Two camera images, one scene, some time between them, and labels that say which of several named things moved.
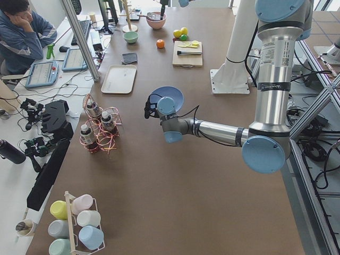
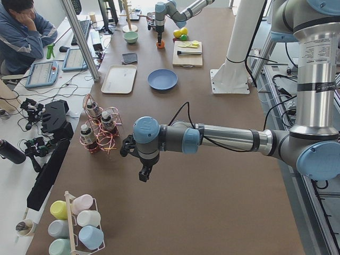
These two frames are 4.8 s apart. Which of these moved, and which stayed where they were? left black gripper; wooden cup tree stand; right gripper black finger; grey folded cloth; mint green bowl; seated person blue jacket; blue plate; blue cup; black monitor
Moved: left black gripper; right gripper black finger; blue plate
Stayed: mint green bowl; blue cup; grey folded cloth; wooden cup tree stand; black monitor; seated person blue jacket
